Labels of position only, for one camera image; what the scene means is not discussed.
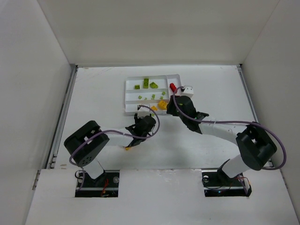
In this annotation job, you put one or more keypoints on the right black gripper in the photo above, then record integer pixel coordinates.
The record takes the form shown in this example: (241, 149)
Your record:
(175, 103)

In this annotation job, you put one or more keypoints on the white divided sorting tray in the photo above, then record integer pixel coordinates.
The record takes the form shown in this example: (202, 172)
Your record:
(131, 95)

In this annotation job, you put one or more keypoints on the right aluminium rail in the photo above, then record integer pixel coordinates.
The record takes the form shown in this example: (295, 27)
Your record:
(239, 68)

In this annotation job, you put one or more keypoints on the left aluminium rail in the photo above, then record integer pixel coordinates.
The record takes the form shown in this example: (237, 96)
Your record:
(56, 139)

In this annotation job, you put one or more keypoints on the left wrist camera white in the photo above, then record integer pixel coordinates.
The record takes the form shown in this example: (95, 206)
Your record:
(143, 110)

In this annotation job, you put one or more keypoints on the yellow lego brick large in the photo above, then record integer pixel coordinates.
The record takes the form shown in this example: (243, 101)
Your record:
(162, 105)

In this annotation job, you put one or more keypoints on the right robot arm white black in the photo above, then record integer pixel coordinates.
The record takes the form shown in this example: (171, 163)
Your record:
(254, 144)

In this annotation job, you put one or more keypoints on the green sloped lego brick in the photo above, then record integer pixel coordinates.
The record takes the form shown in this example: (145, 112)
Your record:
(153, 85)

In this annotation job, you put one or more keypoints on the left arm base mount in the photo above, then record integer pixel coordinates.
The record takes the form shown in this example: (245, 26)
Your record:
(105, 186)

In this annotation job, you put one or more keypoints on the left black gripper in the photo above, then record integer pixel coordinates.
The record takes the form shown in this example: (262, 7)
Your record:
(139, 121)

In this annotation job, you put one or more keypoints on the small yellow lego brick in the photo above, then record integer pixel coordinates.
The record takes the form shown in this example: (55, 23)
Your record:
(154, 108)

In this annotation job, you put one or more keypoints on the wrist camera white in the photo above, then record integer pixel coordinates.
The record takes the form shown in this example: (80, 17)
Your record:
(187, 90)
(143, 110)

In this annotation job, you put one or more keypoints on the aluminium rail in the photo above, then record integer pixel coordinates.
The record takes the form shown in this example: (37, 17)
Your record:
(56, 139)
(239, 68)

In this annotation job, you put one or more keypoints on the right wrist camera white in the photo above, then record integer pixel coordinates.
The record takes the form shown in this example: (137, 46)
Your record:
(187, 90)

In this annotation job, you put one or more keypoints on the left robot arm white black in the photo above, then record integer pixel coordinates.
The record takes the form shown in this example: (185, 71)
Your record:
(86, 143)

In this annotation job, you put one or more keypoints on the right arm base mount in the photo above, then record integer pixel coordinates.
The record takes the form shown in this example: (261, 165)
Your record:
(217, 184)

